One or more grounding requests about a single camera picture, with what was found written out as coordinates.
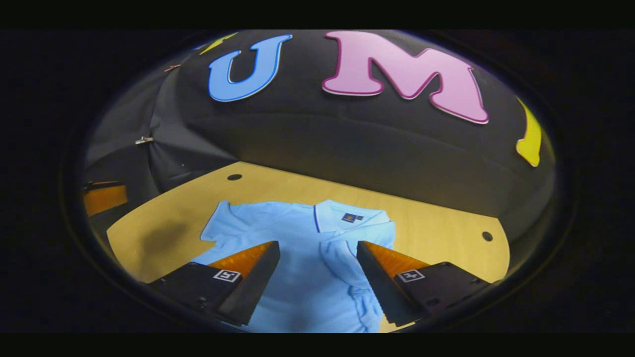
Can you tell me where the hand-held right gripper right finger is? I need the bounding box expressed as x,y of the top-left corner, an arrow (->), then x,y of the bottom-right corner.
356,241 -> 499,328

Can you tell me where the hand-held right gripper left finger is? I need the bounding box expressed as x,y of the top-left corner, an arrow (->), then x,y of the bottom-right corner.
149,240 -> 281,327

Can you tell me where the light blue T-shirt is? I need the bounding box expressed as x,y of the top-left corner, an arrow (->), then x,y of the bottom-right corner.
191,199 -> 396,334

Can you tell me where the black backdrop cloth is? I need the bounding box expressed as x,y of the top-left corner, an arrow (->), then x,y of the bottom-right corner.
82,30 -> 556,248

